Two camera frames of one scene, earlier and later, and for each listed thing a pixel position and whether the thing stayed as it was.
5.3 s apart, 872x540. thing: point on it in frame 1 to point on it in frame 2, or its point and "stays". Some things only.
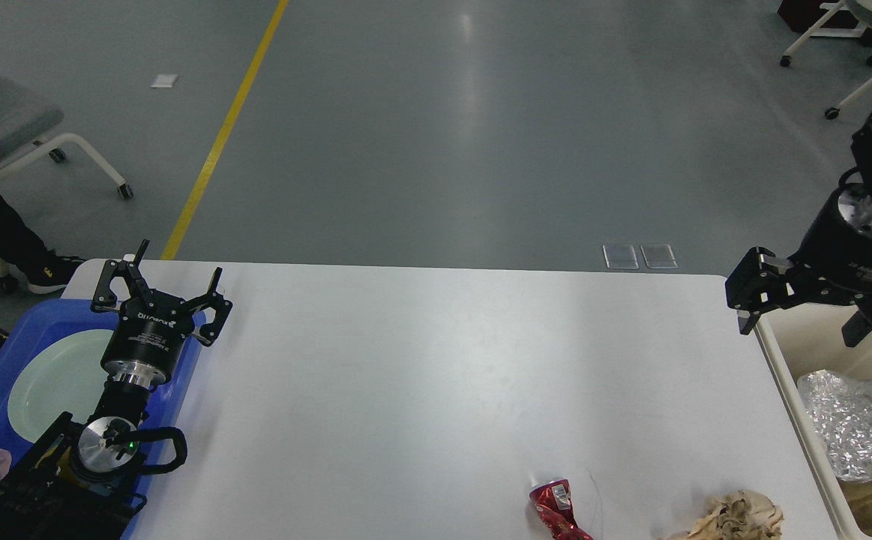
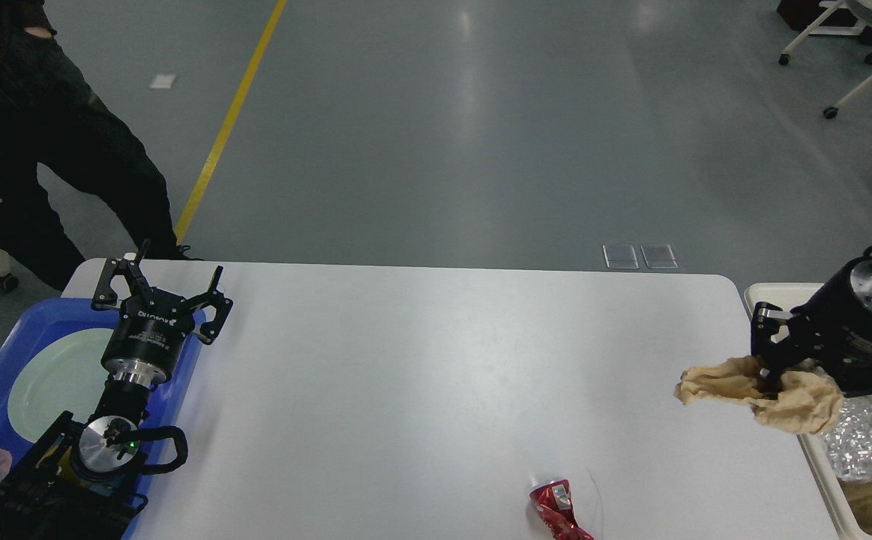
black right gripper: [850, 250] to [837, 327]
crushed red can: [554, 505] stays
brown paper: [737, 515] to [802, 400]
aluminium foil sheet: [858, 425] stays
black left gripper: [148, 336] stays
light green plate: [67, 378] stays
